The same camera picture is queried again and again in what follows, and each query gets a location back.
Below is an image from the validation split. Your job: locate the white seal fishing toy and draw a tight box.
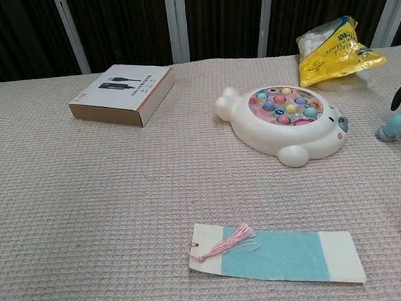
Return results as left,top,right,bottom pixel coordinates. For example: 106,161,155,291
212,78,354,174

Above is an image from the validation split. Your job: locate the yellow snack bag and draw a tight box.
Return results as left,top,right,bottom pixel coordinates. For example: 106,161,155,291
294,12,389,90

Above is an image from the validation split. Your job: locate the white and teal paper bookmark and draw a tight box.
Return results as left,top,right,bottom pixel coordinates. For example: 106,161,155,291
185,211,368,296

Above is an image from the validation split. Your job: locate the pink bookmark tassel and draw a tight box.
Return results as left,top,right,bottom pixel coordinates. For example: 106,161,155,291
185,222,257,264

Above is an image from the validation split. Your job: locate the dark ribbed curtain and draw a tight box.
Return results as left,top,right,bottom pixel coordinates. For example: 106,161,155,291
0,0,401,85

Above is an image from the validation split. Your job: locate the pink waffle-weave tablecloth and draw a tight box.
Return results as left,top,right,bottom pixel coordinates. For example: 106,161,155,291
0,44,401,301

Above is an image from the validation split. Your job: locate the white cardboard cable box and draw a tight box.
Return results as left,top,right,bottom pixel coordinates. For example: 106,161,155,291
65,59,179,133

